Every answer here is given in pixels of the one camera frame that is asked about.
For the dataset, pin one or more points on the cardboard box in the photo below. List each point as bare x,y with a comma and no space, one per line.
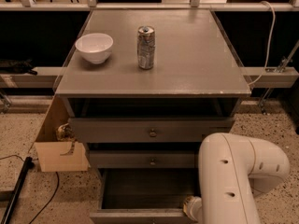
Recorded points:
54,155

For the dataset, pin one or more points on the grey drawer cabinet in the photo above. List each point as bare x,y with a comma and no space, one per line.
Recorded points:
195,74

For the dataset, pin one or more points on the silver drink can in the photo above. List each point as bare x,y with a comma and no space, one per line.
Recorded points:
145,47

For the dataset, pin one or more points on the black object on rail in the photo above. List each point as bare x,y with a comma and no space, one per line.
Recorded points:
16,67

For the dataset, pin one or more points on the metal bracket right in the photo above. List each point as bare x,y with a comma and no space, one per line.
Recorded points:
282,76

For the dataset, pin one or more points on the crumpled item in box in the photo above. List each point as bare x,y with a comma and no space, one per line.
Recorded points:
65,133

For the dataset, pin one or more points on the white bowl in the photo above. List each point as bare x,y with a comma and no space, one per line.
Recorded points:
95,48

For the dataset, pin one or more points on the grey middle drawer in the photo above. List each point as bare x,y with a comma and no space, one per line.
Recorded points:
127,159

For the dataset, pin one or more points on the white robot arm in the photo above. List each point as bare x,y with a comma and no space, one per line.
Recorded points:
233,170

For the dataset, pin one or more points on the grey bottom drawer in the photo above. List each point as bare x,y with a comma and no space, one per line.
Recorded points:
145,196

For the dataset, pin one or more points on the grey drawer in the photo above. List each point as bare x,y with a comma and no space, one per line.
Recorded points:
145,196
127,159
147,130

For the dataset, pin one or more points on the grey metal rail frame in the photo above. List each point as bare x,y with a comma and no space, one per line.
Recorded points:
48,77

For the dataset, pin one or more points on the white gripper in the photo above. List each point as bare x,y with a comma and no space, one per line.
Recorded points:
192,204

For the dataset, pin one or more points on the black floor bar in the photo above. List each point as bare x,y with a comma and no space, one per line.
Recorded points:
12,196

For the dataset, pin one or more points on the grey top drawer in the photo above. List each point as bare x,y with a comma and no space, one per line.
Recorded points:
147,130

